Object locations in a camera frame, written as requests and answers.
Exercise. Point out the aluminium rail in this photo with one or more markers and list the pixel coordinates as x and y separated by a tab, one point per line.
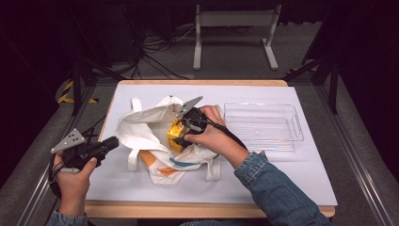
40	185
354	157

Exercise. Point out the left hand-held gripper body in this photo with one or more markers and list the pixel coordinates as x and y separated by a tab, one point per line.
80	150

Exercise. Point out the white metal stand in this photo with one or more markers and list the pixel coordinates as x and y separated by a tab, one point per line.
235	19

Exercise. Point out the person's left hand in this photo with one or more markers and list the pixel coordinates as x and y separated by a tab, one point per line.
73	185

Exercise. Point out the clear plastic tray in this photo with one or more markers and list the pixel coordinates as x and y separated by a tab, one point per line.
263	125

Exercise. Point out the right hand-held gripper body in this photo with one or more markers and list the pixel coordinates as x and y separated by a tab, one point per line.
194	117

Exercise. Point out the black tripod stand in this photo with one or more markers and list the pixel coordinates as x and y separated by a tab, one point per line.
82	78
326	73

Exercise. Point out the person's right hand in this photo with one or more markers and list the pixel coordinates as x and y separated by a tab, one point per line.
216	138

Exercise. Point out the yellow and black floor tape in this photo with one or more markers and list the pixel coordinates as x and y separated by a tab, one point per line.
67	95

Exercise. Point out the yellow box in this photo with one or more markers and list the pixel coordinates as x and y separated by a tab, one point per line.
175	133

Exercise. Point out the white spotted tote bag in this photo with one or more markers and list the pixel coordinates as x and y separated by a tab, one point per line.
147	135

